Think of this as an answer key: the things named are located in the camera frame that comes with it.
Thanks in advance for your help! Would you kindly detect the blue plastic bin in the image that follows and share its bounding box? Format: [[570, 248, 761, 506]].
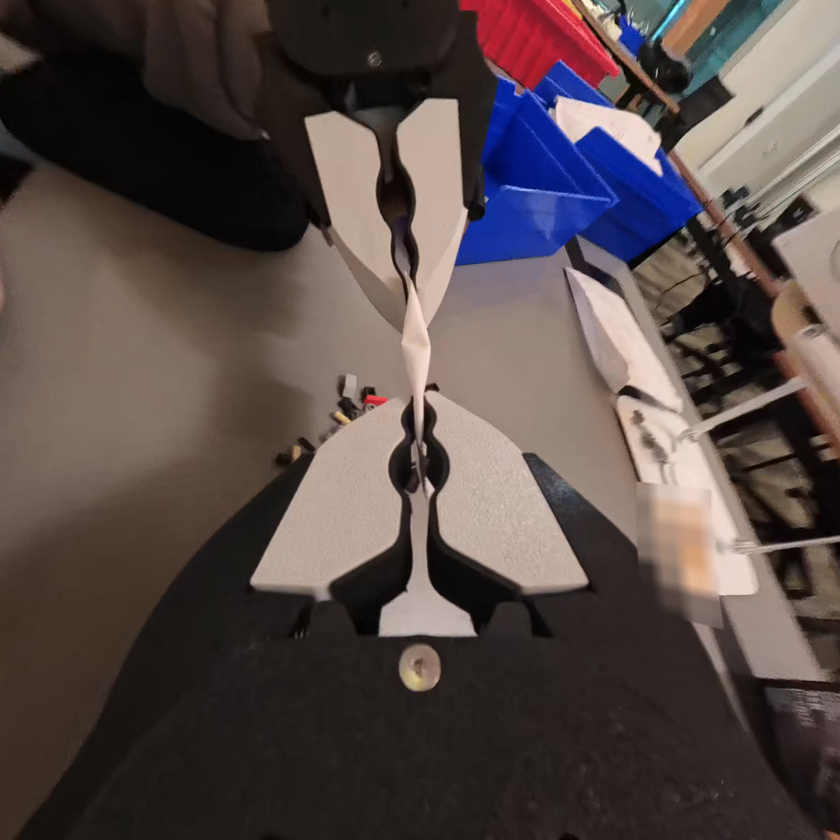
[[535, 59, 706, 263], [456, 75, 619, 266]]

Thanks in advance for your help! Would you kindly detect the red plastic bin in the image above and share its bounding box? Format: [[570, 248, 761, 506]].
[[459, 0, 621, 89]]

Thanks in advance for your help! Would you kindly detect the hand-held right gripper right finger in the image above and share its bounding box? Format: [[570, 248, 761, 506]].
[[424, 394, 592, 630]]

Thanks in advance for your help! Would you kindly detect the white and wood book stand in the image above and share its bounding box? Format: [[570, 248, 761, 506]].
[[617, 282, 840, 598]]

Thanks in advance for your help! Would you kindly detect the grey desk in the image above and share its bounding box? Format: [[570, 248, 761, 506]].
[[0, 157, 828, 840]]

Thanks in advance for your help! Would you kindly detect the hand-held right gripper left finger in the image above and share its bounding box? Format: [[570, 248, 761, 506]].
[[249, 397, 416, 636]]

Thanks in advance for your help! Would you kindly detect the black padded armrest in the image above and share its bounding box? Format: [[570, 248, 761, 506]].
[[0, 59, 309, 253]]

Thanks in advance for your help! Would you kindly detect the pile of small toy bricks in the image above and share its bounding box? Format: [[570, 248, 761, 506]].
[[276, 373, 391, 468]]

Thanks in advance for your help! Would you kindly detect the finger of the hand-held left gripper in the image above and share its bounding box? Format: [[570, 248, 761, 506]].
[[304, 112, 408, 331], [392, 97, 470, 311]]

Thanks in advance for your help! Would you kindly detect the white printed paper bag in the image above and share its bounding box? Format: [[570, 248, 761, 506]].
[[554, 95, 664, 175], [564, 266, 683, 414], [392, 220, 439, 500]]

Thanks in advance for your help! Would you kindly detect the clear bag of small parts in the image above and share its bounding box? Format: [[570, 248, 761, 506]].
[[617, 394, 683, 487]]

